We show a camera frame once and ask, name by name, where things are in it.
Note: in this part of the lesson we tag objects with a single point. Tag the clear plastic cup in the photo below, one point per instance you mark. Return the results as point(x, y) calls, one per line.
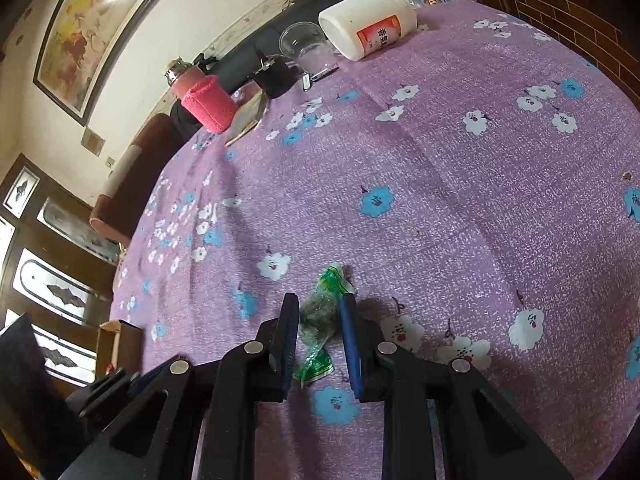
point(305, 42)

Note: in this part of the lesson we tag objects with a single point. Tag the wooden brick-pattern counter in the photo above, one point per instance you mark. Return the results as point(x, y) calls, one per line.
point(575, 10)

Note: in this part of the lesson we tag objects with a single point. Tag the small wall plaque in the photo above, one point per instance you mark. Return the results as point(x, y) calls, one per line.
point(92, 141)

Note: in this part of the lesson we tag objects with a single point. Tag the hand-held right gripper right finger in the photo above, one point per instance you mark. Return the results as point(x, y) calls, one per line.
point(350, 350)

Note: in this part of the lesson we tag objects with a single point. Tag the black sofa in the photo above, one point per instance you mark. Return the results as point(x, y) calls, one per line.
point(235, 60)

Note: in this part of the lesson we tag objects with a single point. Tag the brown armchair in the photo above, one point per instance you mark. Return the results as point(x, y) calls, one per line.
point(135, 175)

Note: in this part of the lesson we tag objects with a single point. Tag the brown cardboard box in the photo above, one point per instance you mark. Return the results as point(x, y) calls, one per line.
point(107, 345)

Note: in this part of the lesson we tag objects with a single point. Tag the framed wall painting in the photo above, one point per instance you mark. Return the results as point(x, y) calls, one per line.
point(90, 25)

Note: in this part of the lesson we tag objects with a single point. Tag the pink bottle with knit sleeve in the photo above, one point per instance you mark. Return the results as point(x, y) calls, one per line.
point(210, 102)

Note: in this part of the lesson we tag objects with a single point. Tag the small white lighter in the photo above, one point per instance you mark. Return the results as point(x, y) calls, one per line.
point(307, 83)

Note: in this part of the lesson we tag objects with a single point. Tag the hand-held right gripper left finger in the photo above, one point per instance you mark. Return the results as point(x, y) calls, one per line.
point(291, 350)

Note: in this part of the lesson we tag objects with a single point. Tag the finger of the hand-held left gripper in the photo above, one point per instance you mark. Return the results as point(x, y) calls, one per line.
point(102, 400)
point(145, 377)

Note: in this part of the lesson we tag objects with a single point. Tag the purple floral tablecloth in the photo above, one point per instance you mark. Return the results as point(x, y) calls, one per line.
point(450, 185)

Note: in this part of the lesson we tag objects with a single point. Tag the wooden door with glass panes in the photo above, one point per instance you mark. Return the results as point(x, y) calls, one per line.
point(15, 240)

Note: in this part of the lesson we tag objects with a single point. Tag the tan paper booklet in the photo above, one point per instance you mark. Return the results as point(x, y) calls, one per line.
point(245, 120)

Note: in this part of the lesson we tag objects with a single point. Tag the small black object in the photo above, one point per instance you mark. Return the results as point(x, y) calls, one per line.
point(275, 82)

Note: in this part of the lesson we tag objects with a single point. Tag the small dark flat case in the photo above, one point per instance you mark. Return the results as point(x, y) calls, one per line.
point(325, 74)

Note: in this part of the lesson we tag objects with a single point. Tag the green candy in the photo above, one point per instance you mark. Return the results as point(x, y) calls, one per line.
point(320, 310)

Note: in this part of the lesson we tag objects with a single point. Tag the white plastic jar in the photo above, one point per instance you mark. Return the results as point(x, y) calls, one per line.
point(350, 20)

